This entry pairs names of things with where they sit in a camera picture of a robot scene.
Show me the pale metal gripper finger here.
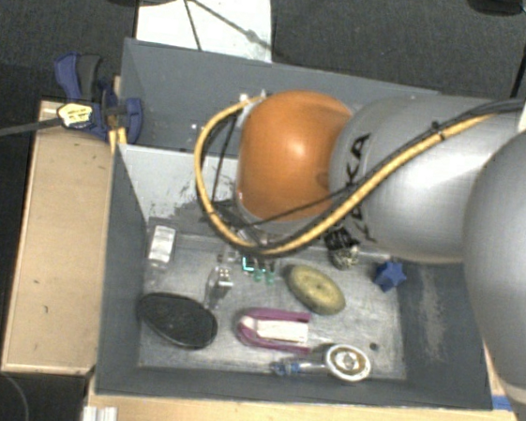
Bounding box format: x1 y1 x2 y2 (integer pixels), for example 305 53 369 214
203 264 237 313
214 248 239 270

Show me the black oval disc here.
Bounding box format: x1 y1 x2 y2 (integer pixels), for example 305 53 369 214
131 289 222 353

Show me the clear plastic packet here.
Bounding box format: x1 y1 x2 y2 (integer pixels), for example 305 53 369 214
144 221 180 272

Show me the yellow-green round disc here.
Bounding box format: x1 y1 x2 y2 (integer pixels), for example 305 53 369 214
277 261 352 320

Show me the purple and white stapler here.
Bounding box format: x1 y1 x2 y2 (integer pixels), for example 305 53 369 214
233 304 323 358

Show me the speckled grey stone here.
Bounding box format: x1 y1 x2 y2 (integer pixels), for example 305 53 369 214
328 242 364 274

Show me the clear tube with blue cap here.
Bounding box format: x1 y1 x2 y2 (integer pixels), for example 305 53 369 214
266 353 330 383

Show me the grey metal bin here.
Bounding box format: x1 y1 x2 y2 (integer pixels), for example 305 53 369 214
83 37 526 421

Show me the blue star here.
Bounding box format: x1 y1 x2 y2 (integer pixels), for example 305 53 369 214
370 258 410 295

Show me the white round tape measure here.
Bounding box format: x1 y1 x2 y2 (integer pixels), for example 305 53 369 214
320 341 375 387

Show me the pale wood flat board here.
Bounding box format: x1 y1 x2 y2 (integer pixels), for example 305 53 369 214
0 98 128 383

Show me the black cylinder on white bracket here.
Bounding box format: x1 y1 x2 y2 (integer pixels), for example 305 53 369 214
322 225 361 258

